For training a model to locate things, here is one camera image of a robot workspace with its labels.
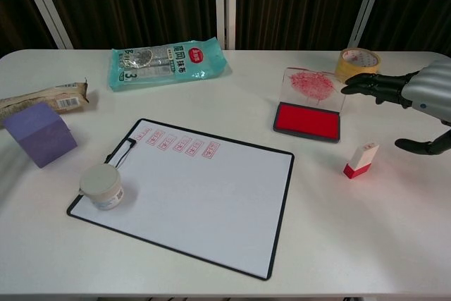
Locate teal cloth package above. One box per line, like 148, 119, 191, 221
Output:
107, 36, 232, 93

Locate small white jar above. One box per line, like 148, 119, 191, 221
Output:
78, 163, 125, 211

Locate red and white stamp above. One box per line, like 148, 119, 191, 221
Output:
342, 142, 380, 180

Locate red ink pad case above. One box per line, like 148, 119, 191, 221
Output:
271, 66, 345, 145

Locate black-rimmed clipboard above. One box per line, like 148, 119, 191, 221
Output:
66, 118, 295, 282

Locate white paper sheet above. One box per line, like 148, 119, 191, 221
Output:
70, 120, 292, 279

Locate white frame post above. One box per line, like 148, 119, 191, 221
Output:
350, 0, 390, 50
214, 0, 237, 51
14, 0, 75, 50

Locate brown snack wrapper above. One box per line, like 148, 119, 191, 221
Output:
0, 77, 91, 121

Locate purple box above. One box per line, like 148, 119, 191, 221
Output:
2, 102, 78, 168

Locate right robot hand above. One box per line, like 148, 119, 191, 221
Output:
343, 60, 451, 156

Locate dark pleated curtain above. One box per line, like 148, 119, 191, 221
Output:
0, 0, 57, 57
33, 0, 218, 50
364, 0, 451, 52
235, 0, 374, 51

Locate yellow tape roll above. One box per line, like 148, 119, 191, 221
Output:
334, 47, 383, 84

